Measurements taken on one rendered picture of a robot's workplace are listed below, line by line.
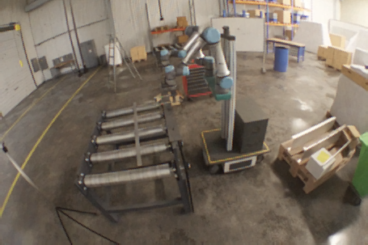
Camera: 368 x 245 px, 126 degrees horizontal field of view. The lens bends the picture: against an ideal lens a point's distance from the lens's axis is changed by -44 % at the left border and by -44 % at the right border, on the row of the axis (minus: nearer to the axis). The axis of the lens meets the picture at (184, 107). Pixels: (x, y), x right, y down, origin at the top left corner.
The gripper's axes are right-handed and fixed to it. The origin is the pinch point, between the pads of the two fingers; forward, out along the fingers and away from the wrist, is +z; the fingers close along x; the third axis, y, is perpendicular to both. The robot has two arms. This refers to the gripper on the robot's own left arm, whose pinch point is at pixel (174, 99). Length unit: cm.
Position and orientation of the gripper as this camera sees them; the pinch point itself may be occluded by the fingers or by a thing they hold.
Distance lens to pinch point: 150.6
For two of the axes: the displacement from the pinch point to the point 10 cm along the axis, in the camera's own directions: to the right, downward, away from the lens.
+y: 9.7, -1.9, 1.2
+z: 1.1, 8.6, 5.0
